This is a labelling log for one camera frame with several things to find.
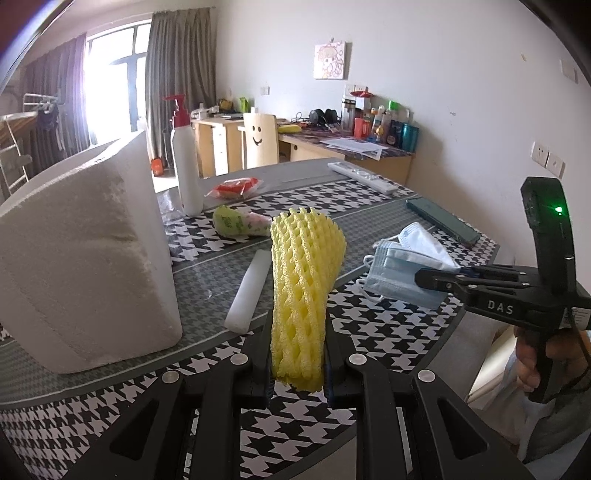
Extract cartoon wall picture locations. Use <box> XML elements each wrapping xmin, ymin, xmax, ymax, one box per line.
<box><xmin>314</xmin><ymin>41</ymin><xmax>348</xmax><ymax>80</ymax></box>

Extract printed papers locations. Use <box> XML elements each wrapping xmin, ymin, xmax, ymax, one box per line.
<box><xmin>322</xmin><ymin>136</ymin><xmax>392</xmax><ymax>161</ymax></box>

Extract dark smartphone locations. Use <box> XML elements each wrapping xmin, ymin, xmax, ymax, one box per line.
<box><xmin>406</xmin><ymin>197</ymin><xmax>482</xmax><ymax>245</ymax></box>

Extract white remote control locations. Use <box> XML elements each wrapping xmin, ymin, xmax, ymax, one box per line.
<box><xmin>328</xmin><ymin>160</ymin><xmax>399</xmax><ymax>195</ymax></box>

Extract wooden desk with patterned cloth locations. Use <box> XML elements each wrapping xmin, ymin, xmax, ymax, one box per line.
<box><xmin>276</xmin><ymin>124</ymin><xmax>415</xmax><ymax>186</ymax></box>

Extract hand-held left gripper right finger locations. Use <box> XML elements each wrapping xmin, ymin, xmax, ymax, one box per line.
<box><xmin>323</xmin><ymin>318</ymin><xmax>539</xmax><ymax>480</ymax></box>

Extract blue face mask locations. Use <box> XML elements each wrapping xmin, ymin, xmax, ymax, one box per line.
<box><xmin>362</xmin><ymin>239</ymin><xmax>462</xmax><ymax>309</ymax></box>

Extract wooden desk with drawers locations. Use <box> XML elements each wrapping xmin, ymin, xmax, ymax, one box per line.
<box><xmin>191</xmin><ymin>115</ymin><xmax>245</xmax><ymax>178</ymax></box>

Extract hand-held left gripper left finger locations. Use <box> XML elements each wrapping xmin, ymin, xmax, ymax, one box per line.
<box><xmin>99</xmin><ymin>311</ymin><xmax>273</xmax><ymax>480</ymax></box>

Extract white double wall socket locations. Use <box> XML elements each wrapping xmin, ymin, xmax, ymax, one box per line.
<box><xmin>533</xmin><ymin>141</ymin><xmax>566</xmax><ymax>178</ymax></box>

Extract floral tissue pack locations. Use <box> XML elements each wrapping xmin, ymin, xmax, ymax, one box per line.
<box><xmin>212</xmin><ymin>205</ymin><xmax>272</xmax><ymax>241</ymax></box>

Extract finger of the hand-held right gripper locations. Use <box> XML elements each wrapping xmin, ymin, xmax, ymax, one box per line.
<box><xmin>455</xmin><ymin>265</ymin><xmax>541</xmax><ymax>280</ymax></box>
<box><xmin>414</xmin><ymin>270</ymin><xmax>533</xmax><ymax>296</ymax></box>

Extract glass balcony door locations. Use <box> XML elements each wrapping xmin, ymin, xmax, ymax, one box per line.
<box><xmin>84</xmin><ymin>25</ymin><xmax>153</xmax><ymax>139</ymax></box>

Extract white foam box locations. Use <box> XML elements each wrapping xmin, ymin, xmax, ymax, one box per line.
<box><xmin>0</xmin><ymin>129</ymin><xmax>184</xmax><ymax>376</ymax></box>

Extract black headphones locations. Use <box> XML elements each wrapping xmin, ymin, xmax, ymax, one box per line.
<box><xmin>308</xmin><ymin>108</ymin><xmax>341</xmax><ymax>126</ymax></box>

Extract person's right forearm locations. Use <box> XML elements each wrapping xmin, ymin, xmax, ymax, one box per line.
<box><xmin>519</xmin><ymin>383</ymin><xmax>591</xmax><ymax>464</ymax></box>

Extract cluster of bottles and cans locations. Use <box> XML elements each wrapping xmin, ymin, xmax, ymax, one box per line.
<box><xmin>341</xmin><ymin>91</ymin><xmax>421</xmax><ymax>151</ymax></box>

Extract white foam strip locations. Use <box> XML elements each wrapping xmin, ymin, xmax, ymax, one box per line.
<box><xmin>225</xmin><ymin>250</ymin><xmax>269</xmax><ymax>332</ymax></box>

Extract hanging dark clothes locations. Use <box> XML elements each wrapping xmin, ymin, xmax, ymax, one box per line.
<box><xmin>36</xmin><ymin>99</ymin><xmax>62</xmax><ymax>136</ymax></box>

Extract yellow foam fruit net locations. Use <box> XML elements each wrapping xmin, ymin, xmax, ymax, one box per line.
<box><xmin>269</xmin><ymin>208</ymin><xmax>347</xmax><ymax>394</ymax></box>

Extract person's right hand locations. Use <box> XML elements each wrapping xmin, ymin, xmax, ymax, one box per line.
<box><xmin>515</xmin><ymin>327</ymin><xmax>591</xmax><ymax>397</ymax></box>

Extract brown curtain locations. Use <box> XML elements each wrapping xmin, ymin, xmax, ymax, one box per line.
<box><xmin>16</xmin><ymin>33</ymin><xmax>92</xmax><ymax>155</ymax></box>
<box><xmin>147</xmin><ymin>7</ymin><xmax>219</xmax><ymax>164</ymax></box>

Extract red snack packet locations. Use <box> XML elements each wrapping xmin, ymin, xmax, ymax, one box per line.
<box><xmin>204</xmin><ymin>176</ymin><xmax>264</xmax><ymax>200</ymax></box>

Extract metal bunk bed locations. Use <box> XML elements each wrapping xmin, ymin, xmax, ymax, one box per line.
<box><xmin>0</xmin><ymin>92</ymin><xmax>63</xmax><ymax>195</ymax></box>

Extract white face mask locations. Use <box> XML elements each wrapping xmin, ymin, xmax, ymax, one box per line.
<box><xmin>394</xmin><ymin>222</ymin><xmax>460</xmax><ymax>271</ymax></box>

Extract white pump bottle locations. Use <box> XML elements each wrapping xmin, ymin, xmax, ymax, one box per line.
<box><xmin>163</xmin><ymin>95</ymin><xmax>205</xmax><ymax>217</ymax></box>

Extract wooden smiley face chair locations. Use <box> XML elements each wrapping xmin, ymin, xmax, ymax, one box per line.
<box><xmin>242</xmin><ymin>112</ymin><xmax>280</xmax><ymax>170</ymax></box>

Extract houndstooth tablecloth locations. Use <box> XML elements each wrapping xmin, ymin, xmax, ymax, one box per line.
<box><xmin>0</xmin><ymin>159</ymin><xmax>502</xmax><ymax>480</ymax></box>

